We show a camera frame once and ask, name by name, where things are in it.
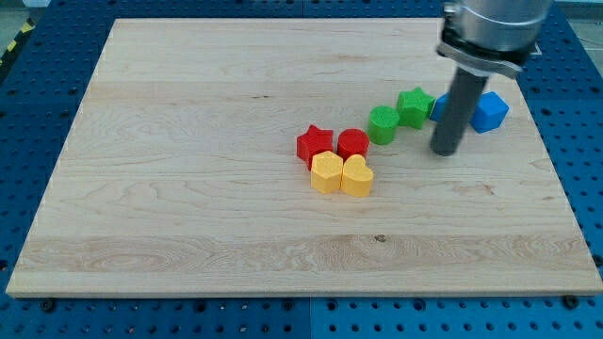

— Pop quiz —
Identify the blue block behind rod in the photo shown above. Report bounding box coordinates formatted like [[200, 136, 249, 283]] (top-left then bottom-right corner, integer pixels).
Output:
[[430, 94, 448, 121]]

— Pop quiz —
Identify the green star block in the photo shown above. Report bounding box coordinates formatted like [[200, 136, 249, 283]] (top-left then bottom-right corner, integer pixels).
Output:
[[396, 87, 435, 130]]

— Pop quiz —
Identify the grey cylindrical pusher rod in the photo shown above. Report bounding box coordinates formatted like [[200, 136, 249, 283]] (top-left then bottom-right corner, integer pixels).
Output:
[[430, 67, 489, 156]]

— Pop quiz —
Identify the yellow hexagon block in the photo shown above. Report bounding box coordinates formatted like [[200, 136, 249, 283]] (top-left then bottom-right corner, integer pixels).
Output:
[[310, 151, 343, 194]]

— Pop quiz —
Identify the blue cube block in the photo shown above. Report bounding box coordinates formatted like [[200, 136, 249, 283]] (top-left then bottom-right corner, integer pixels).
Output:
[[470, 91, 510, 134]]

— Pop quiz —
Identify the yellow heart block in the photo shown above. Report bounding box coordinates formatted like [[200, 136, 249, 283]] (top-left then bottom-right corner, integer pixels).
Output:
[[341, 154, 374, 198]]

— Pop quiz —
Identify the light wooden board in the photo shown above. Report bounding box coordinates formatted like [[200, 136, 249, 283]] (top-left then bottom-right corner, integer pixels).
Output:
[[7, 19, 602, 298]]

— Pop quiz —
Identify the red cylinder block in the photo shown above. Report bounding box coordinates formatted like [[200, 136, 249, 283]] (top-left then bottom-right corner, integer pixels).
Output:
[[336, 128, 369, 161]]

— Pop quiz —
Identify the green cylinder block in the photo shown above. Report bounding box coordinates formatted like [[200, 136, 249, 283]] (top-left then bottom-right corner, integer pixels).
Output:
[[367, 105, 399, 145]]

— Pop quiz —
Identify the red star block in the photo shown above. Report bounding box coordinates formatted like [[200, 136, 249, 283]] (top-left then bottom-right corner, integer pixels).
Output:
[[296, 124, 334, 170]]

